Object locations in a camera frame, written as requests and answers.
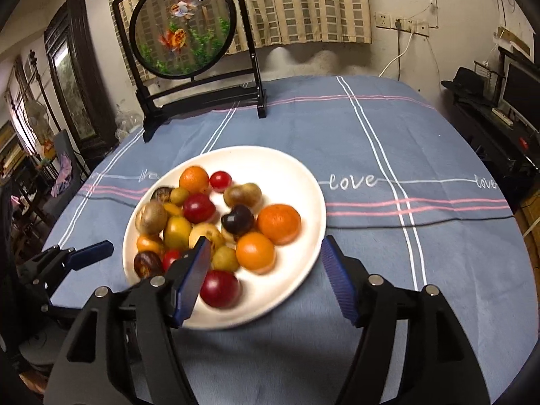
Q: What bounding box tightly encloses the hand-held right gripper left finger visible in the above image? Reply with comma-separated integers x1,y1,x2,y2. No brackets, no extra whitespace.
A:
46,236,212,405

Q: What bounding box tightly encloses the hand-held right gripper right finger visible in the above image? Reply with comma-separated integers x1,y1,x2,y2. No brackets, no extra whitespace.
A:
321,235,492,405

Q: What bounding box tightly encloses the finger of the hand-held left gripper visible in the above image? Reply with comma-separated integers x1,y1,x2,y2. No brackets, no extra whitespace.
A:
37,292,86,326
19,240,115,293

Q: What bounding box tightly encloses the red cherry tomato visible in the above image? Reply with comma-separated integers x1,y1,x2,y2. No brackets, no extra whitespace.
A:
210,170,233,192
162,249,183,273

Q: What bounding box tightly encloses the white oval plate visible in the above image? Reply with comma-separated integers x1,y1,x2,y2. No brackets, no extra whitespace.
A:
122,145,327,330

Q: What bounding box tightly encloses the yellow spotted pepino melon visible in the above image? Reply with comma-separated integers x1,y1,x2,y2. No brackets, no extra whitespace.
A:
188,223,226,251

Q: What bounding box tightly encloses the tan brown round fruit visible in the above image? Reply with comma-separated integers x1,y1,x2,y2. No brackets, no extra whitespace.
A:
134,201,168,236

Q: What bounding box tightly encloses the dark purple plum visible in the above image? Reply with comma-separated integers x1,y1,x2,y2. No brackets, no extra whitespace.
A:
220,205,255,236

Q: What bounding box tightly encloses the brownish purple pepino melon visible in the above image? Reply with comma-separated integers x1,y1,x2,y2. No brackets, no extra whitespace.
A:
223,183,263,209

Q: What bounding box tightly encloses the yellow green-topped citrus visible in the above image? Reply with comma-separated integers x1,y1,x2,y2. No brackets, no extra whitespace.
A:
164,215,193,250

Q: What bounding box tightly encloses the small orange kumquat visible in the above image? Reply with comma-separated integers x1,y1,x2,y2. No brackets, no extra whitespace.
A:
136,234,166,256

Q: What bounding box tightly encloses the grey chair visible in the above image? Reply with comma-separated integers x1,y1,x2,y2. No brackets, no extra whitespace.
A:
42,129,85,224

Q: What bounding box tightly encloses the large orange mandarin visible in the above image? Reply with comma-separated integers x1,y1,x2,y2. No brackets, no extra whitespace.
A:
257,204,302,245

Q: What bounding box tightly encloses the pink cloth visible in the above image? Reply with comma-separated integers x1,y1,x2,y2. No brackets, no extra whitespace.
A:
51,154,74,197

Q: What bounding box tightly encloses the clear plastic bag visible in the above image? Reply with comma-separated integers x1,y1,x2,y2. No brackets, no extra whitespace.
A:
115,100,143,142

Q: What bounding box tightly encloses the blue striped tablecloth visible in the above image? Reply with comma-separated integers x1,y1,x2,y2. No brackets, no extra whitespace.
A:
42,75,532,405

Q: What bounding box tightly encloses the white standing fan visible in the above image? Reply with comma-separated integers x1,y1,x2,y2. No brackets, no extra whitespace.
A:
23,103,53,144

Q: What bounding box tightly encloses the black desk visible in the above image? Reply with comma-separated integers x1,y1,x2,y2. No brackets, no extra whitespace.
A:
447,88,540,216

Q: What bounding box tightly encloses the black hat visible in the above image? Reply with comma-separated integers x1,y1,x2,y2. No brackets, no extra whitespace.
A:
441,66,492,96

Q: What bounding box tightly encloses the round embroidered screen black stand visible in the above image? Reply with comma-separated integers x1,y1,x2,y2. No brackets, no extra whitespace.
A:
112,0,267,143

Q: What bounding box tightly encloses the beige checked curtain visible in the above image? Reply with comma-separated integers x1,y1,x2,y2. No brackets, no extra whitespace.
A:
105,0,373,85

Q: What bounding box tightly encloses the dark carved wooden frame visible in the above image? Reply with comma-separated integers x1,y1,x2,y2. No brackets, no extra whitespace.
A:
43,0,119,157

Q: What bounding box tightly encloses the white cable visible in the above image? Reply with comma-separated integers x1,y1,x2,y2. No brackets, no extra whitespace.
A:
379,29,416,79

